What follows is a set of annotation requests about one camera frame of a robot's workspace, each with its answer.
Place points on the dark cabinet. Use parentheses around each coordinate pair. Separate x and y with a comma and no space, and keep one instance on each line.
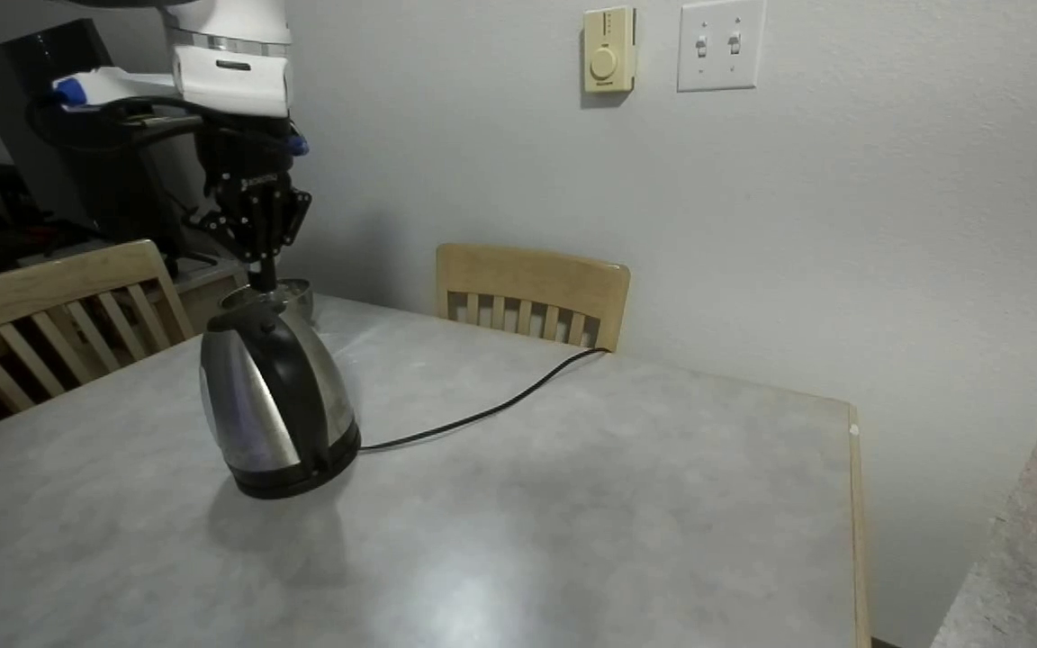
(72,167)

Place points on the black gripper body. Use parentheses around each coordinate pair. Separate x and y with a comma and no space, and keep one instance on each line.
(250,149)

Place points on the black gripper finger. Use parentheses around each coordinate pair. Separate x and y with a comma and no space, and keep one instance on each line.
(287,217)
(231,217)

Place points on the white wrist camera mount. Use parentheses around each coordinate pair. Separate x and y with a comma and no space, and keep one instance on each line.
(125,84)

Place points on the white double light switch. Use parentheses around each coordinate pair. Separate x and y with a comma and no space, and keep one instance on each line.
(722,44)

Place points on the beige wall thermostat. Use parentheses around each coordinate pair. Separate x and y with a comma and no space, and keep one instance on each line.
(609,52)

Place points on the stainless steel electric kettle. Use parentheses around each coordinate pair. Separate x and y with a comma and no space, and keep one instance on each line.
(279,407)

